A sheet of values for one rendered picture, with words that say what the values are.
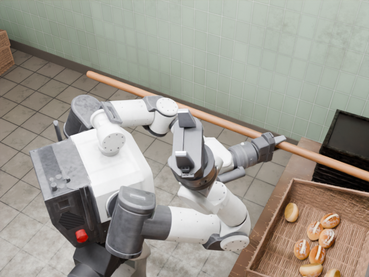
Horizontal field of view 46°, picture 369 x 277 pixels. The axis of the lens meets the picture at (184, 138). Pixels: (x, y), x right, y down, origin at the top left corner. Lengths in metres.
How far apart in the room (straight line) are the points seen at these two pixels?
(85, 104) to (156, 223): 0.48
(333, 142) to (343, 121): 0.17
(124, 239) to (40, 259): 1.70
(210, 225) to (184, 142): 0.39
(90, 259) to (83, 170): 0.36
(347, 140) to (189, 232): 1.15
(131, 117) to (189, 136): 0.63
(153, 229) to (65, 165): 0.31
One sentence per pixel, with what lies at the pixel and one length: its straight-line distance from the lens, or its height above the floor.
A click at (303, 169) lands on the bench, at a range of 2.37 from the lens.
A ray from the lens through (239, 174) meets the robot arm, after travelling 1.46.
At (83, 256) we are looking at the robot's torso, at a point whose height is 1.04.
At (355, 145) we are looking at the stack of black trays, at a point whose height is 0.90.
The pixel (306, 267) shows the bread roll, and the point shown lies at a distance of 1.94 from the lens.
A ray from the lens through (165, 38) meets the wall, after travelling 3.24.
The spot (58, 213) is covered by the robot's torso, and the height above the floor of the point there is 1.34.
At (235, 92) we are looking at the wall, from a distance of 3.18.
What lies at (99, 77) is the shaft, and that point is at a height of 1.20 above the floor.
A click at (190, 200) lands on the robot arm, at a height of 1.51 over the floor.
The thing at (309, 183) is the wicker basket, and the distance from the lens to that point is 2.09.
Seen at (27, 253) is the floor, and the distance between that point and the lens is 2.82.
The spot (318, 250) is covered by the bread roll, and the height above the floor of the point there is 0.65.
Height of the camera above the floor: 2.28
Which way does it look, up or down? 44 degrees down
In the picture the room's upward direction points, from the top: straight up
